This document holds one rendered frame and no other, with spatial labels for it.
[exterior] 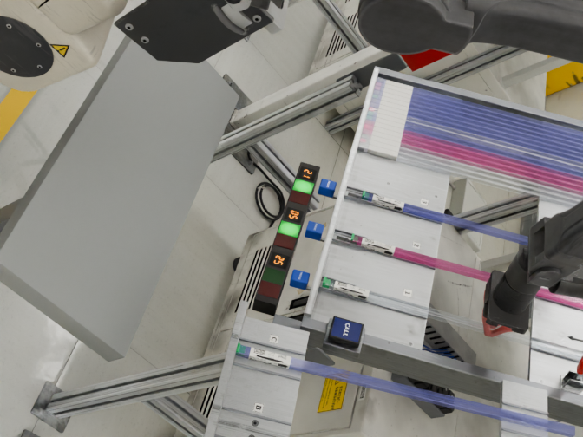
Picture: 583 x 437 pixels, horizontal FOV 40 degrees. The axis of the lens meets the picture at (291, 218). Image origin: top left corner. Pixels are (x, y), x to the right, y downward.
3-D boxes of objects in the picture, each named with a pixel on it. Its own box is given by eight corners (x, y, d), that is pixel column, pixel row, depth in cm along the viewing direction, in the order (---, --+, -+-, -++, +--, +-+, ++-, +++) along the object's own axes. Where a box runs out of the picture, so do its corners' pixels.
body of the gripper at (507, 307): (527, 286, 131) (544, 259, 125) (524, 336, 124) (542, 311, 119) (488, 275, 131) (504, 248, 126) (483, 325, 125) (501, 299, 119)
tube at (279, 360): (234, 355, 115) (236, 351, 114) (237, 347, 116) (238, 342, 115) (572, 438, 116) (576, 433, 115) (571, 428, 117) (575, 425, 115)
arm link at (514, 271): (518, 238, 119) (520, 268, 116) (562, 246, 120) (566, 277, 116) (501, 264, 125) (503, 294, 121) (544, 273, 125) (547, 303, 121)
